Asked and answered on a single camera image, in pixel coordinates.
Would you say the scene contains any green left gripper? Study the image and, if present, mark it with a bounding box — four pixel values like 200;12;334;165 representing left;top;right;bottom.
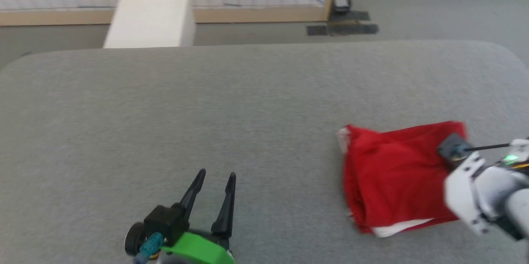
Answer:
125;169;237;264

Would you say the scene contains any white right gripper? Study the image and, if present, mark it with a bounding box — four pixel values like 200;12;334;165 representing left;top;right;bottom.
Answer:
444;154;491;235

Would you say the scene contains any red and white shirt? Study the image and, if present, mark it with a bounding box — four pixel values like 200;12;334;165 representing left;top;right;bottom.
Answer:
337;121;469;238

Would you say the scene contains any white box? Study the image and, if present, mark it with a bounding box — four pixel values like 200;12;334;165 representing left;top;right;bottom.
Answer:
102;0;197;48

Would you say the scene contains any black floor plate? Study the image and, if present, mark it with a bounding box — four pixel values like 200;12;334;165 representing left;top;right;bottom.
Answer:
307;10;379;36

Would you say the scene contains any black cable with teal plug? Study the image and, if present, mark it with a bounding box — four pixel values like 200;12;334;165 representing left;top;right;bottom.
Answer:
134;233;164;264
453;142;513;154

